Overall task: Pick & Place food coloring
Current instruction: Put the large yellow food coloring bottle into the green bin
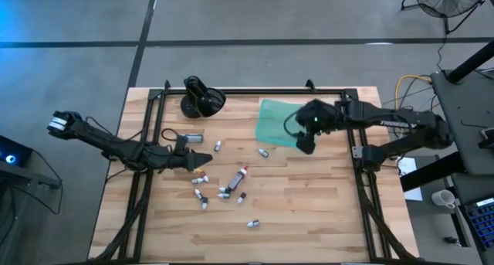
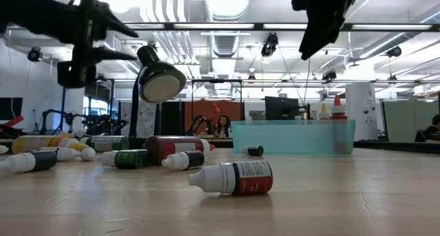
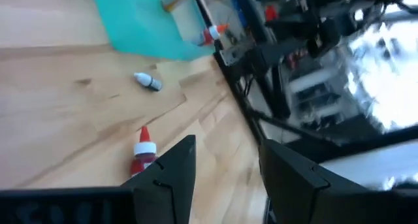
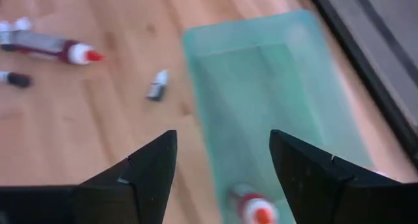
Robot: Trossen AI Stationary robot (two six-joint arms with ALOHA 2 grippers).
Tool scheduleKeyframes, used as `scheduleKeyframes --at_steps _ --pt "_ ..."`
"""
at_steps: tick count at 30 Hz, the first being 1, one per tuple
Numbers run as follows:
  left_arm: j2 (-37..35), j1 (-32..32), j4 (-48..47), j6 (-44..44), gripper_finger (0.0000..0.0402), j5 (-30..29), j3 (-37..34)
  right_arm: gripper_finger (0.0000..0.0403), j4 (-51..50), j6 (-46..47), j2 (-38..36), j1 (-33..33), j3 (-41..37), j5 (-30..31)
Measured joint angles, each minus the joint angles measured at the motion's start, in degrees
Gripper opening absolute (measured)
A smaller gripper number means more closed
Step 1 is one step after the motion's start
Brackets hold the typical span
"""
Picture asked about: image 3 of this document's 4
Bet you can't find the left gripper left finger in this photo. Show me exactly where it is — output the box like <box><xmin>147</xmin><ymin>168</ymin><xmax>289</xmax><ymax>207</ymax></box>
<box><xmin>121</xmin><ymin>135</ymin><xmax>197</xmax><ymax>224</ymax></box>

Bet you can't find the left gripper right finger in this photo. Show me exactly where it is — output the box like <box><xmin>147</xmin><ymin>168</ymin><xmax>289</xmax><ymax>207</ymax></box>
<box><xmin>259</xmin><ymin>138</ymin><xmax>370</xmax><ymax>224</ymax></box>

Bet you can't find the small bottle red white label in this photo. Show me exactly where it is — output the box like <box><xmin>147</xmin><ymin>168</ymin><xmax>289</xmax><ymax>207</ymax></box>
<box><xmin>133</xmin><ymin>72</ymin><xmax>163</xmax><ymax>93</ymax></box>

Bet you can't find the large red bottle orange cap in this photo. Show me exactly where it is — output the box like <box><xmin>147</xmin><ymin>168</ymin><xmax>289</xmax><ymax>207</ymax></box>
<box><xmin>195</xmin><ymin>23</ymin><xmax>229</xmax><ymax>47</ymax></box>

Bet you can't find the large orange bottle yellow cap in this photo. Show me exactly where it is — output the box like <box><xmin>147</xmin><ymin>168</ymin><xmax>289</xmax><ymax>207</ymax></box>
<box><xmin>161</xmin><ymin>0</ymin><xmax>199</xmax><ymax>13</ymax></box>

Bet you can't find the teal translucent plastic bin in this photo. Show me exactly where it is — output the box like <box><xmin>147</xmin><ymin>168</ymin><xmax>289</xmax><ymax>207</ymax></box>
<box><xmin>90</xmin><ymin>0</ymin><xmax>216</xmax><ymax>62</ymax></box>

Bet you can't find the black aluminium table frame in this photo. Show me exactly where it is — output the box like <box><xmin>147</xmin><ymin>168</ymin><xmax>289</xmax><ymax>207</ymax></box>
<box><xmin>195</xmin><ymin>0</ymin><xmax>418</xmax><ymax>163</ymax></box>

